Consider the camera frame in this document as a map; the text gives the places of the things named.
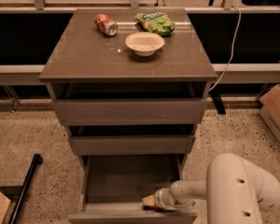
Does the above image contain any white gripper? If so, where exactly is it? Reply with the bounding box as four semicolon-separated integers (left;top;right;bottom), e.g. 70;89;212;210
142;188;187;209

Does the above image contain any red apple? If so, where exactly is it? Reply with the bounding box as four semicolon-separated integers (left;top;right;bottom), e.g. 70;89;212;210
143;205;161;211

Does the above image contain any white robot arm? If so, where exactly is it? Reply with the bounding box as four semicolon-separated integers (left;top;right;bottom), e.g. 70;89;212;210
142;153;280;224

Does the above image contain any bottom grey drawer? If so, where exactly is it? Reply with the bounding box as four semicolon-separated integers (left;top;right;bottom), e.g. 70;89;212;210
68;154;197;224

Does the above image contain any grey drawer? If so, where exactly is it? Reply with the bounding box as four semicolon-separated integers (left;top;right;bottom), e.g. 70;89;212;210
69;135;195;155
68;154;197;224
52;99;206;126

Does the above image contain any middle grey drawer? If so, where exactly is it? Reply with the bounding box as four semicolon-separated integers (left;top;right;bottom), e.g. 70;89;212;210
69;135;195;155

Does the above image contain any top grey drawer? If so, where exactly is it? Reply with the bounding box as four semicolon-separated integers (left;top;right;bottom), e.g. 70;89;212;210
52;99;206;126

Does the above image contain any grey drawer cabinet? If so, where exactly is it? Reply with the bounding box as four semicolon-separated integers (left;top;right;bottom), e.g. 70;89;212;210
38;8;218;224

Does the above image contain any black pole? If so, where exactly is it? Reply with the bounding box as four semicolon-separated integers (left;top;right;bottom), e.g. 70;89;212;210
7;154;43;224

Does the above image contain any white paper bowl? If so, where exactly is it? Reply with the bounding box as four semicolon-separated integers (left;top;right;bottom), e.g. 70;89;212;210
125;32;164;57

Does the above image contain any cardboard box right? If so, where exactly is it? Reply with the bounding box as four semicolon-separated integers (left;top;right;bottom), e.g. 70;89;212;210
259;84;280;143

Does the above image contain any green chip bag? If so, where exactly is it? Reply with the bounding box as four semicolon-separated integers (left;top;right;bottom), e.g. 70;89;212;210
134;12;175;36

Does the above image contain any orange soda can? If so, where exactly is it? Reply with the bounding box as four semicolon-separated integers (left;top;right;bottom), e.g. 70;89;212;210
94;14;118;36

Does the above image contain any white cable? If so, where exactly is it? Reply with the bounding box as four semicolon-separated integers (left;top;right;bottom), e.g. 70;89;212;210
208;6;243;92

